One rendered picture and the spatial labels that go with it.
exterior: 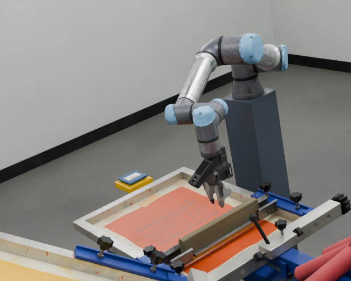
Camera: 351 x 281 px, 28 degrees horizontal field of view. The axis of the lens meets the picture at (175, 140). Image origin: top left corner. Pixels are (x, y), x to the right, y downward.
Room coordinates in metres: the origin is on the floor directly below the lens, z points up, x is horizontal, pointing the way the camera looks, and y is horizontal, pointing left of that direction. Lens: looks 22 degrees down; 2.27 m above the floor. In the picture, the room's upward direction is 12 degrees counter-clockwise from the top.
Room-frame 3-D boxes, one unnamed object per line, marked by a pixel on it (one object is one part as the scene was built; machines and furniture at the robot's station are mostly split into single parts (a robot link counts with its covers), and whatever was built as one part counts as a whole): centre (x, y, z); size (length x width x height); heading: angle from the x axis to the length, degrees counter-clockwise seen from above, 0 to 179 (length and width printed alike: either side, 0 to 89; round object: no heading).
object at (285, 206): (2.33, -0.35, 0.98); 0.30 x 0.05 x 0.07; 33
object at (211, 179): (2.22, -0.12, 1.26); 0.09 x 0.08 x 0.12; 122
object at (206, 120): (2.22, -0.11, 1.42); 0.09 x 0.08 x 0.11; 154
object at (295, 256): (1.91, -0.29, 1.02); 0.17 x 0.06 x 0.05; 33
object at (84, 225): (2.38, 0.02, 0.97); 0.79 x 0.58 x 0.04; 33
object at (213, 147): (2.22, -0.11, 1.34); 0.08 x 0.08 x 0.05
